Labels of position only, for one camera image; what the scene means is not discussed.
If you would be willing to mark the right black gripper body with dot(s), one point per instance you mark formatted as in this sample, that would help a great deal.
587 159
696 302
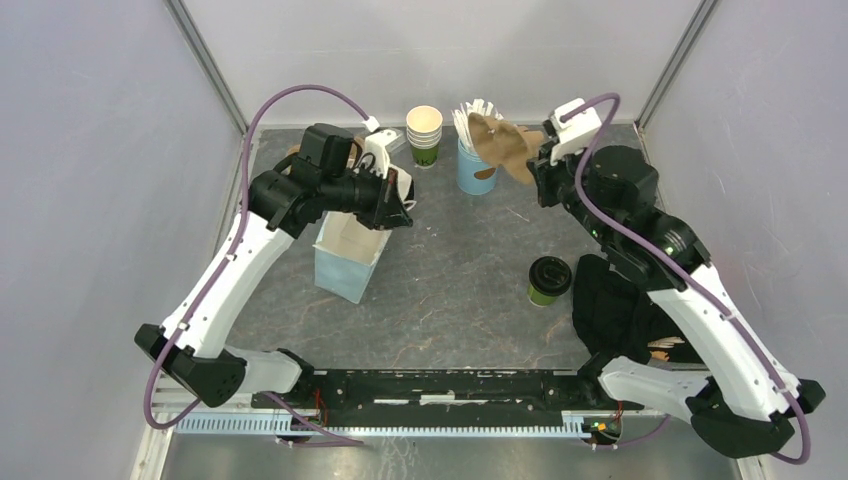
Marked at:
558 183

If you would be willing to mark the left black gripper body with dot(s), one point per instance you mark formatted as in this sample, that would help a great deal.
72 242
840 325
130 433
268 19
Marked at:
368 196

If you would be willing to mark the white and blue paper bag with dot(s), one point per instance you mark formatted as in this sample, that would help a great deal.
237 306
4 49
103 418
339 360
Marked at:
346 255

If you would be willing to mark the brown cardboard cup carrier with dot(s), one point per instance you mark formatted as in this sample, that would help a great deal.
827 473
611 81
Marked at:
501 144

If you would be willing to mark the black cup lid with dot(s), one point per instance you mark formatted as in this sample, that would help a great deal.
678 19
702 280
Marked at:
550 276

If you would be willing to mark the green paper cup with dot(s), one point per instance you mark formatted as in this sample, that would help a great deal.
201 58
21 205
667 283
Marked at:
541 297

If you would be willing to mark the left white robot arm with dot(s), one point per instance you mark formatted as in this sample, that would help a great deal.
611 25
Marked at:
330 172

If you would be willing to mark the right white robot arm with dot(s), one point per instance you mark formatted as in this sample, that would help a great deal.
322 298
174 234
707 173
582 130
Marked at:
744 403

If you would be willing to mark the stack of black lids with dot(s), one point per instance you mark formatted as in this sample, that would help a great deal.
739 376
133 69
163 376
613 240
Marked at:
406 190

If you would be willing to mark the blue straw holder can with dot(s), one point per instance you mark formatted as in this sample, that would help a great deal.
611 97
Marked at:
474 177

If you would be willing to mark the stack of paper cups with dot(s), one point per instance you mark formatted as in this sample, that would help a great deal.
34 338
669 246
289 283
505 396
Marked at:
424 133

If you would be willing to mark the black cloth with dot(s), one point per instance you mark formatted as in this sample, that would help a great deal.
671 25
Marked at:
611 315

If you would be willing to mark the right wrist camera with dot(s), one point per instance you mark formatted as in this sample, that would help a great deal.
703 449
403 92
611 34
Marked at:
575 134

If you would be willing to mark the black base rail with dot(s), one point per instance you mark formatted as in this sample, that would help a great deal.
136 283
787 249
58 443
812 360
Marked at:
449 398

